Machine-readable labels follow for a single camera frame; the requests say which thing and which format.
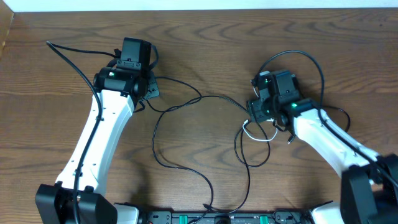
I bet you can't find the white USB cable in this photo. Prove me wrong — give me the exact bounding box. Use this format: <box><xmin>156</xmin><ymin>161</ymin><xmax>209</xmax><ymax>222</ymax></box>
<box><xmin>241</xmin><ymin>86</ymin><xmax>279</xmax><ymax>142</ymax></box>

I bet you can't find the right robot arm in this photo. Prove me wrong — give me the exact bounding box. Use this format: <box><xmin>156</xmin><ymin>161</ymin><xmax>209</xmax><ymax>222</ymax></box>
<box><xmin>247</xmin><ymin>70</ymin><xmax>397</xmax><ymax>223</ymax></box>

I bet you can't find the black white braided cable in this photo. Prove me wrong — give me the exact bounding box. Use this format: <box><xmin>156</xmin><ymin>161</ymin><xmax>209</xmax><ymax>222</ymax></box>
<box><xmin>144</xmin><ymin>76</ymin><xmax>271</xmax><ymax>223</ymax></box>

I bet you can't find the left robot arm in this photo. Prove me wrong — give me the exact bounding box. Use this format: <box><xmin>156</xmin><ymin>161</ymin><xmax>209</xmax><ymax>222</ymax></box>
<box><xmin>35</xmin><ymin>37</ymin><xmax>159</xmax><ymax>223</ymax></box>

